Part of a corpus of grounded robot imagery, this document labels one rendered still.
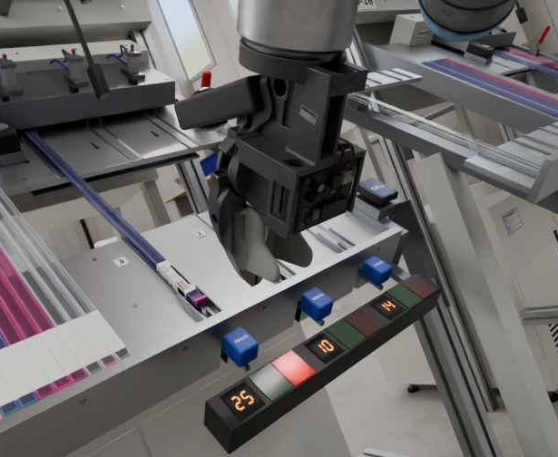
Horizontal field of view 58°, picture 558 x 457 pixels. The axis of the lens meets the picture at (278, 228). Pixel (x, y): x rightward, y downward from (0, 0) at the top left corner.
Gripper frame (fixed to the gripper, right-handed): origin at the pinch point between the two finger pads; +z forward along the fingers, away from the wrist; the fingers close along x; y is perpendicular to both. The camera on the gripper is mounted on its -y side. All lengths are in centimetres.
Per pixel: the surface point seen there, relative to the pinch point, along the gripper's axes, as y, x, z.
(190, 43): -458, 304, 115
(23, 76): -67, 4, 3
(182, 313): -7.0, -2.4, 9.6
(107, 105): -56, 14, 6
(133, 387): -2.1, -10.8, 10.3
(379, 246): -1.9, 24.7, 8.5
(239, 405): 5.0, -4.3, 10.7
